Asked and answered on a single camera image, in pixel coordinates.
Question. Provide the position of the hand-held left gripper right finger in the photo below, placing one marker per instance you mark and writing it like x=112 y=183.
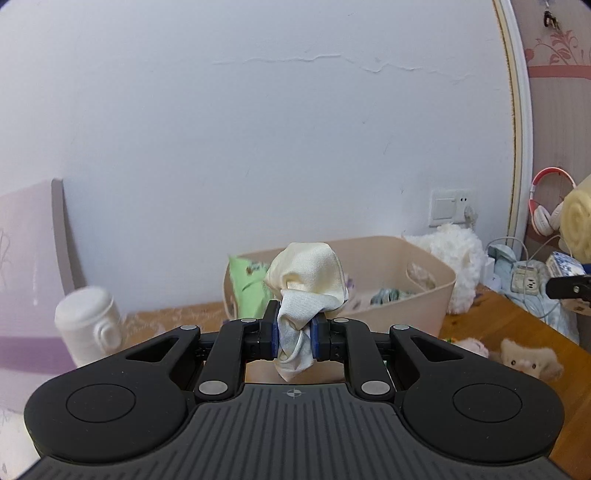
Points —
x=315 y=337

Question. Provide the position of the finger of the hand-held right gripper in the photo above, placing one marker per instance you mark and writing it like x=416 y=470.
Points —
x=565 y=286

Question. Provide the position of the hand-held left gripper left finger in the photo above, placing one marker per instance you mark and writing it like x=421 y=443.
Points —
x=275 y=332

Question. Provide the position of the large green snack bag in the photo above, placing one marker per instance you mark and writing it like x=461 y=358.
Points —
x=244 y=286

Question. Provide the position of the cream satin scrunchie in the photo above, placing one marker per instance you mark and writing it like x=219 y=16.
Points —
x=304 y=277

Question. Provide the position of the green scrunchie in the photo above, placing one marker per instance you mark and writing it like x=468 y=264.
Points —
x=388 y=295

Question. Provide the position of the beige plastic storage bin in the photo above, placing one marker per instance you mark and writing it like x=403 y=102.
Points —
x=415 y=314

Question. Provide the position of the wooden desktop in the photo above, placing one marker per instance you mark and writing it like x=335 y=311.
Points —
x=498 y=318

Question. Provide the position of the blue white patterned box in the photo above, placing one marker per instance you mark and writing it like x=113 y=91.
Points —
x=563 y=264

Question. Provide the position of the pink white headphones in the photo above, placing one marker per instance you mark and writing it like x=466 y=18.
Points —
x=540 y=221

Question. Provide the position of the yellow rolled blanket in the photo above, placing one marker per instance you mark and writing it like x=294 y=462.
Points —
x=579 y=217

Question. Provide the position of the beige fuzzy animal sock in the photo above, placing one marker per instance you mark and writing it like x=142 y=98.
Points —
x=531 y=360

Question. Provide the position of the floral patterned table mat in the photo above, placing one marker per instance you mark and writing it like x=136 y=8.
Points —
x=184 y=316

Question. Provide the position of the white plush toy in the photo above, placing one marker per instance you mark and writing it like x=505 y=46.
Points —
x=457 y=258

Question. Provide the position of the white thermos bottle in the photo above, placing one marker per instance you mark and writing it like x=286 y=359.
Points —
x=85 y=323

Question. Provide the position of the pale purple board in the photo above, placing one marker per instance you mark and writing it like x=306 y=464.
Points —
x=27 y=277

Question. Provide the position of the white wall plug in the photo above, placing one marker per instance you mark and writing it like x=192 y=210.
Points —
x=470 y=216

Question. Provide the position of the white wall socket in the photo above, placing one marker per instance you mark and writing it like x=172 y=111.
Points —
x=445 y=205

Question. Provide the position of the white door frame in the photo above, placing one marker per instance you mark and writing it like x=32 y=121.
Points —
x=519 y=115

